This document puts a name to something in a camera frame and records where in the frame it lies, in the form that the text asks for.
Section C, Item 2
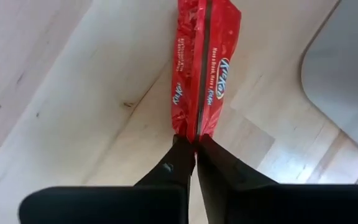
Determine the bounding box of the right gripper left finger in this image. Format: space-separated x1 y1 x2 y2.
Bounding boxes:
17 134 197 224

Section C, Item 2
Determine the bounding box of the red KitKat bar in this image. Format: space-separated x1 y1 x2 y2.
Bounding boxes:
170 0 242 144

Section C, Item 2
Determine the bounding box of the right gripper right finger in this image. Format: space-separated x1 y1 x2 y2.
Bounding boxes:
196 133 358 224

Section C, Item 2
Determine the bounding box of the grey plastic basket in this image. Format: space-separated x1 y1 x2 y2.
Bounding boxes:
301 0 358 158

